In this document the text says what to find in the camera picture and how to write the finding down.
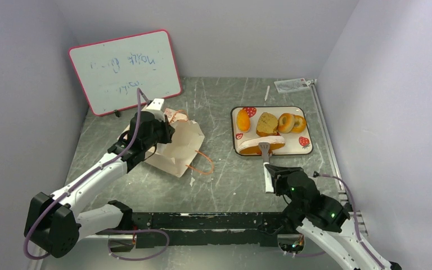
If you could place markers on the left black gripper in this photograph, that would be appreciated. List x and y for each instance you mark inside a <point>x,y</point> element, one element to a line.
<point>168,129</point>

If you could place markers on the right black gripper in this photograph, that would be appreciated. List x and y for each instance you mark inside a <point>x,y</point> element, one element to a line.
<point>277,172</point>

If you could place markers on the metal serving tongs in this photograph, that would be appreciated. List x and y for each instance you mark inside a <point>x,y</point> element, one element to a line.
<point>264,148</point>

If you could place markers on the paper bag with orange handles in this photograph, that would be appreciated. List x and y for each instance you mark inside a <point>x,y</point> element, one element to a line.
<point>176,157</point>

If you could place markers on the strawberry print tray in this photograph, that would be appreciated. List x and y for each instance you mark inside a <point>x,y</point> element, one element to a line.
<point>296,143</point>

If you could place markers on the yellow fake bread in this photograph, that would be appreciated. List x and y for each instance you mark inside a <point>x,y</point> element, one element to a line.
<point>267,125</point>

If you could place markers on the yellow fake doughnut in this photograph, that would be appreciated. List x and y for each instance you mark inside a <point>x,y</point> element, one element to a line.
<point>286,123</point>
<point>299,125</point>

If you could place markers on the orange fake bread piece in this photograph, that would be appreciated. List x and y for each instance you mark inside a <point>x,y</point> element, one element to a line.
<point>243,121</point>

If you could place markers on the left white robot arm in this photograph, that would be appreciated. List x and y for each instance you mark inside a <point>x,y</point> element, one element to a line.
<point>56,222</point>

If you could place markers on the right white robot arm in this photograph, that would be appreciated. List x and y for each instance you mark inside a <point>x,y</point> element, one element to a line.
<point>322,219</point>

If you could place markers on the red framed whiteboard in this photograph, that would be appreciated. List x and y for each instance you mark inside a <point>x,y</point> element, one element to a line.
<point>111,71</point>

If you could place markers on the small white stick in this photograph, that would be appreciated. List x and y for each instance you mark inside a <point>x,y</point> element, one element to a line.
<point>267,93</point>

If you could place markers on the white card on table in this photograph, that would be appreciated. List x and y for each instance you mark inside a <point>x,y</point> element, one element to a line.
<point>292,85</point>

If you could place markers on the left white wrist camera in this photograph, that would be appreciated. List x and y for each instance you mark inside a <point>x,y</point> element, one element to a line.
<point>157,108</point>

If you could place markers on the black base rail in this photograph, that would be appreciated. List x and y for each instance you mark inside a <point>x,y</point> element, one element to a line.
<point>267,229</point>

